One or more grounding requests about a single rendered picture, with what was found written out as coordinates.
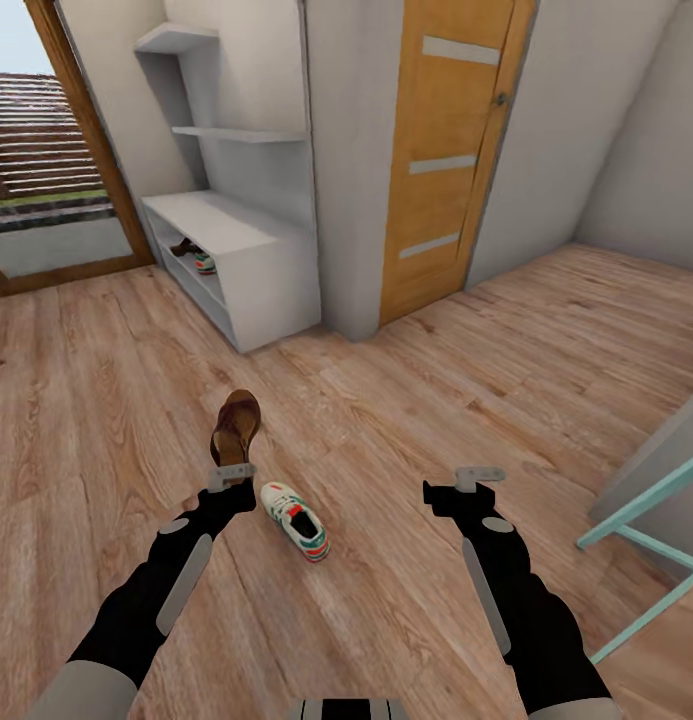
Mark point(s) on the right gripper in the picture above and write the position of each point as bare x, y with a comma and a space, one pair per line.
448, 501

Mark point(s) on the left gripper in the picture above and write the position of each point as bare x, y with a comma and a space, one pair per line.
239, 498

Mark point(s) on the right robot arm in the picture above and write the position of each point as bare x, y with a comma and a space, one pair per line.
535, 630

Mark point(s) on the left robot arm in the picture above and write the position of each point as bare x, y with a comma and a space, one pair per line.
103, 676

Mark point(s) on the sandal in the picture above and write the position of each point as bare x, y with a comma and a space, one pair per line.
186, 247
238, 422

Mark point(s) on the gym shoe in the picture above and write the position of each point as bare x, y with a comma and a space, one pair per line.
205, 264
304, 527

